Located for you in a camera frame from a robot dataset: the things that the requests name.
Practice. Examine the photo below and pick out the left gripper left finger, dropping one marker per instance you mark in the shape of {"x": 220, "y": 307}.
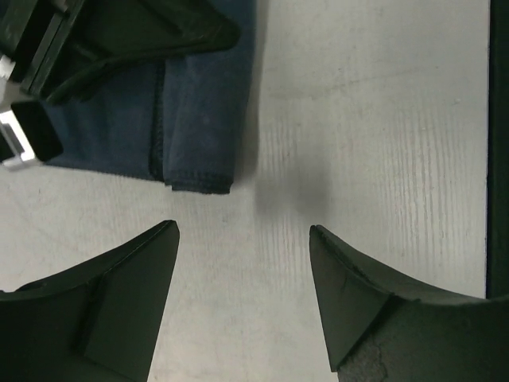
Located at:
{"x": 96, "y": 321}

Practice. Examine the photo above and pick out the dark blue towel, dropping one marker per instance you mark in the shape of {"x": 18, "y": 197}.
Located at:
{"x": 178, "y": 121}

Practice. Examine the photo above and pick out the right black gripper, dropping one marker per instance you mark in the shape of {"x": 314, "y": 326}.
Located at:
{"x": 67, "y": 49}

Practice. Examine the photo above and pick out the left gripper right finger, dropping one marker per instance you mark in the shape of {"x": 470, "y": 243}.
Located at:
{"x": 382, "y": 325}

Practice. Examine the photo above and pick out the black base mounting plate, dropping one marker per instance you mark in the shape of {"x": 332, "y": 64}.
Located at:
{"x": 497, "y": 180}

